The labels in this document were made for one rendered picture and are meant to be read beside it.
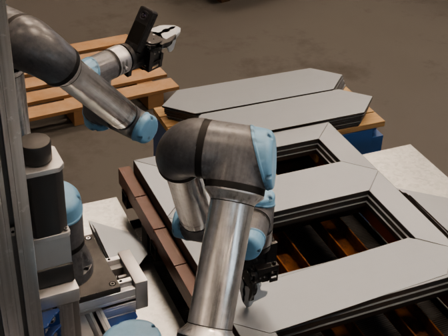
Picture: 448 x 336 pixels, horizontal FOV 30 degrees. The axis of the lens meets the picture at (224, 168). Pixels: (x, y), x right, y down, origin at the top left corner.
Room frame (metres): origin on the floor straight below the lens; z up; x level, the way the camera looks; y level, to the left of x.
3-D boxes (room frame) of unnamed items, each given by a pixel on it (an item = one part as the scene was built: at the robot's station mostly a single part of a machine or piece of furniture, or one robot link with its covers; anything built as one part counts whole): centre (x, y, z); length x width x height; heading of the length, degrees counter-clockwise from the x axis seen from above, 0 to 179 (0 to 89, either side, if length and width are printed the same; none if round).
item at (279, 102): (2.80, -0.16, 0.82); 0.80 x 0.40 x 0.06; 114
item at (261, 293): (1.63, -0.10, 0.92); 0.06 x 0.03 x 0.09; 115
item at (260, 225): (1.55, -0.05, 1.18); 0.11 x 0.11 x 0.08; 78
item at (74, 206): (1.56, 0.39, 1.20); 0.13 x 0.12 x 0.14; 52
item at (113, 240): (2.07, 0.31, 0.70); 0.39 x 0.12 x 0.04; 24
